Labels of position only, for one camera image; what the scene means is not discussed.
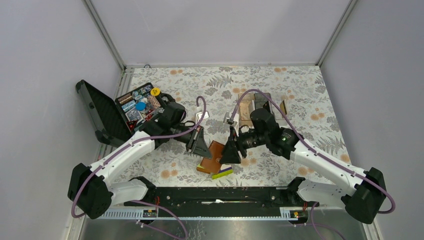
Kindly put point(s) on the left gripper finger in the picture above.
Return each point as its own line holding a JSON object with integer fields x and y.
{"x": 202, "y": 145}
{"x": 206, "y": 155}

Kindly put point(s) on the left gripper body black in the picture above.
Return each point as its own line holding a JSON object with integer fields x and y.
{"x": 193, "y": 140}

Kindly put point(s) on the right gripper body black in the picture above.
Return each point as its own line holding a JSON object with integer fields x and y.
{"x": 238, "y": 147}

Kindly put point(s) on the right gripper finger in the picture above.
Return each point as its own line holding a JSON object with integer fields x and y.
{"x": 232, "y": 138}
{"x": 230, "y": 155}

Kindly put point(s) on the brown leather card holder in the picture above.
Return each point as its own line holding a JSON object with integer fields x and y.
{"x": 213, "y": 164}

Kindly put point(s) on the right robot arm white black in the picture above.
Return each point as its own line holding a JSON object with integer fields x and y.
{"x": 360, "y": 192}

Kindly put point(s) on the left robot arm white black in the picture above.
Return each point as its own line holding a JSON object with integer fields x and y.
{"x": 92, "y": 188}

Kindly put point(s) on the white purple green card stack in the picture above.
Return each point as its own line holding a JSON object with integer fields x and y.
{"x": 225, "y": 170}

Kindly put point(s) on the orange green brown card stack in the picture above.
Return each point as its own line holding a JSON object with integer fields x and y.
{"x": 201, "y": 169}

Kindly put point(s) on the floral patterned table mat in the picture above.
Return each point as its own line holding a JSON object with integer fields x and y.
{"x": 301, "y": 88}

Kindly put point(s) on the yellow poker chip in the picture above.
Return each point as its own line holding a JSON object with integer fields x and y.
{"x": 155, "y": 91}

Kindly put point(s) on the blue poker chip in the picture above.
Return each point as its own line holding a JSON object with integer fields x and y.
{"x": 140, "y": 106}

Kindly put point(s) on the black poker chip case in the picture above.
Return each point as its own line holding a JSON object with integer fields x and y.
{"x": 115, "y": 121}

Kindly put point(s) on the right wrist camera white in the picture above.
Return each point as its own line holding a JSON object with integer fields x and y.
{"x": 232, "y": 121}

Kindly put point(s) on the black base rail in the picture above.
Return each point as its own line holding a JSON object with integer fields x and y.
{"x": 192, "y": 202}

